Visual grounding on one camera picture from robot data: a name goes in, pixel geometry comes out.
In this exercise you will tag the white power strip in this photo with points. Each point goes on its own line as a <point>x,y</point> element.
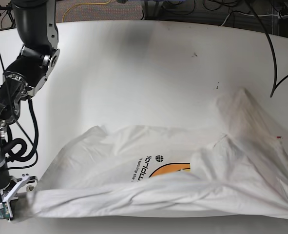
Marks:
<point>283,13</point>

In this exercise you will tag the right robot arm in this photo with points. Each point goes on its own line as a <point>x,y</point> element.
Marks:
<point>36,25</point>

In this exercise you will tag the white printed T-shirt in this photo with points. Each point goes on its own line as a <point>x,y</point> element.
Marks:
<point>235,167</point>

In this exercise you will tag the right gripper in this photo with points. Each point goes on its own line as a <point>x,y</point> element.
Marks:
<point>5,179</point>

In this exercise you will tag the wrist camera board right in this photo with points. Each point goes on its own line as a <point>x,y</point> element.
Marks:
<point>6,211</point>

